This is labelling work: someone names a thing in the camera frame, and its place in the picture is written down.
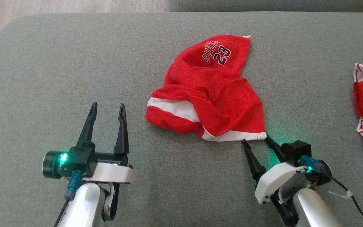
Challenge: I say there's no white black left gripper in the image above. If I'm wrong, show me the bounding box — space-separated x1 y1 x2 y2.
76 102 135 184

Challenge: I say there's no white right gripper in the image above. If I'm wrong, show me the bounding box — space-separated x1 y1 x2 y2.
242 135 308 205

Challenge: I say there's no red shorts white stripe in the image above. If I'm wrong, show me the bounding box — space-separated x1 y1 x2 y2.
145 34 268 142

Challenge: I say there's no grey sofa seat cushion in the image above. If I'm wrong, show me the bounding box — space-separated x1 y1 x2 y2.
168 0 363 13

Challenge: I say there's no left camera cable teal plug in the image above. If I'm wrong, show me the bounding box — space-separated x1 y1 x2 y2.
54 170 84 227

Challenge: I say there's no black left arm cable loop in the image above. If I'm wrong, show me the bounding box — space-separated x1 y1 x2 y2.
102 182 121 222

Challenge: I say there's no white cable tie tag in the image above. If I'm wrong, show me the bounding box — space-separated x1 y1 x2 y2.
328 189 353 199

